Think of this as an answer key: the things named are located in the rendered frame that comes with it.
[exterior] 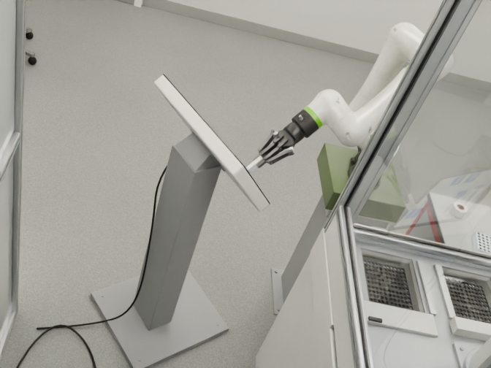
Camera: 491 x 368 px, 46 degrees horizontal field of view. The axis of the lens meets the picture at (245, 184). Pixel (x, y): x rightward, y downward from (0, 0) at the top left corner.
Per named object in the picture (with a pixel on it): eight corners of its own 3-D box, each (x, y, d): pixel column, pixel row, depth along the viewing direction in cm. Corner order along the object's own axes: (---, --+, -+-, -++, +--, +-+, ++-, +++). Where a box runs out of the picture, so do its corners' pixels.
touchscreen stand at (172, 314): (180, 263, 299) (229, 106, 234) (227, 331, 276) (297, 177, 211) (90, 296, 270) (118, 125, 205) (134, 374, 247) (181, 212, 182)
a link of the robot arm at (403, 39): (345, 123, 257) (408, 15, 226) (371, 146, 250) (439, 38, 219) (328, 127, 248) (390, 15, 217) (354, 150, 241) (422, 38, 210)
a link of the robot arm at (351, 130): (397, 74, 219) (408, 63, 208) (416, 96, 218) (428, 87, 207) (326, 131, 214) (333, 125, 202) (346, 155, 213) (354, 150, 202)
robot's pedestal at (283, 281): (270, 269, 313) (319, 166, 265) (321, 278, 319) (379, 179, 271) (273, 315, 291) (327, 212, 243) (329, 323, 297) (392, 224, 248)
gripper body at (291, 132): (288, 117, 208) (269, 133, 207) (303, 131, 203) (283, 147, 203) (294, 127, 214) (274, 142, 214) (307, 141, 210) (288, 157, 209)
